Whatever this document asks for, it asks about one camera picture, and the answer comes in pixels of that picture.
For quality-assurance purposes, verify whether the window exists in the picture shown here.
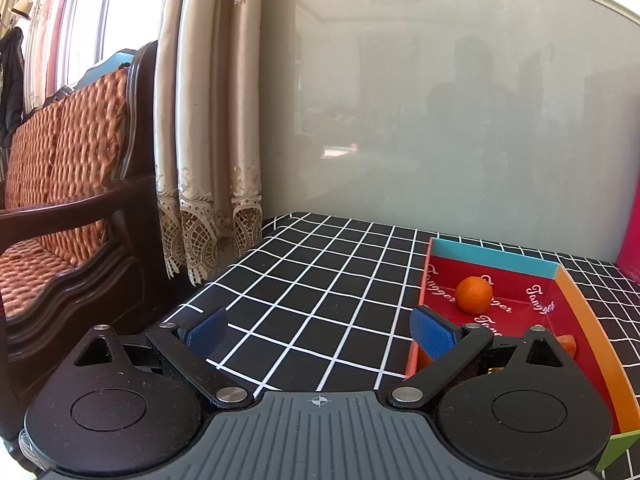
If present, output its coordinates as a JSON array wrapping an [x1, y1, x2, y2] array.
[[20, 0, 171, 106]]

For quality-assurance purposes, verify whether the pink thermos jug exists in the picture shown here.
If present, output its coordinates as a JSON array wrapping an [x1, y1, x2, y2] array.
[[616, 215, 640, 281]]

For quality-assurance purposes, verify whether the orange woven chair cushion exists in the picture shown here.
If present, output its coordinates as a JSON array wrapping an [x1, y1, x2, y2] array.
[[0, 67, 132, 318]]

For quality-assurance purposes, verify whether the red printed cardboard box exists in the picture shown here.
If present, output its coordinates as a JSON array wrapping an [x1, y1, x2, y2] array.
[[404, 237, 640, 473]]

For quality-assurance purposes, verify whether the beige lace curtain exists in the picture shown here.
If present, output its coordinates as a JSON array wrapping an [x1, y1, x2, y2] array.
[[152, 0, 263, 286]]

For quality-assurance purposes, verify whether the dark wooden armchair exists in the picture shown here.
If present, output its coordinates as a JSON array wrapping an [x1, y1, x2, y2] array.
[[0, 41, 201, 466]]

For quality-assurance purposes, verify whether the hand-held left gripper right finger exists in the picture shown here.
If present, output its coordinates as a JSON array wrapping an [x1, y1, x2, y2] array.
[[386, 306, 571, 408]]

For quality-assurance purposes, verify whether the dark hanging coat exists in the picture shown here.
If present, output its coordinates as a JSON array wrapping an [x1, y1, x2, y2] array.
[[0, 26, 26, 146]]

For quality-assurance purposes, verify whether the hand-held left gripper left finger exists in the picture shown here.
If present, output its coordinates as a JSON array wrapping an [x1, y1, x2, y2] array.
[[75, 305, 255, 408]]

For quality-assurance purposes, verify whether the black white checked tablecloth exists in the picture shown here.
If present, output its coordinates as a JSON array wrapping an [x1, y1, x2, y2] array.
[[155, 211, 640, 480]]

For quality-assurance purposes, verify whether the tangerine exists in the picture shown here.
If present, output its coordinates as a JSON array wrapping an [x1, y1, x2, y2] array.
[[455, 276, 493, 314]]

